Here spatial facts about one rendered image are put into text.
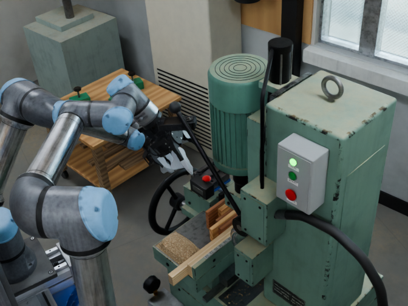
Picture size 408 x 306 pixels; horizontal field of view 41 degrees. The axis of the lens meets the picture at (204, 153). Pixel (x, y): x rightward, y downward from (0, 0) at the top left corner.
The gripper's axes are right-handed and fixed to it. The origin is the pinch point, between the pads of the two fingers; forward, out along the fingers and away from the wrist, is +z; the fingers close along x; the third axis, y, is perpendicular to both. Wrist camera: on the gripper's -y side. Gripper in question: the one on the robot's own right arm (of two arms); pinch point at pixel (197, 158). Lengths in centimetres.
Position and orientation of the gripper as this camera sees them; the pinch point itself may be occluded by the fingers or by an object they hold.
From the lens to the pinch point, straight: 168.7
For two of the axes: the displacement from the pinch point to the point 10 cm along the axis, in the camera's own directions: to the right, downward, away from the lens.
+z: 6.2, 6.6, 4.2
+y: -7.7, 4.4, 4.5
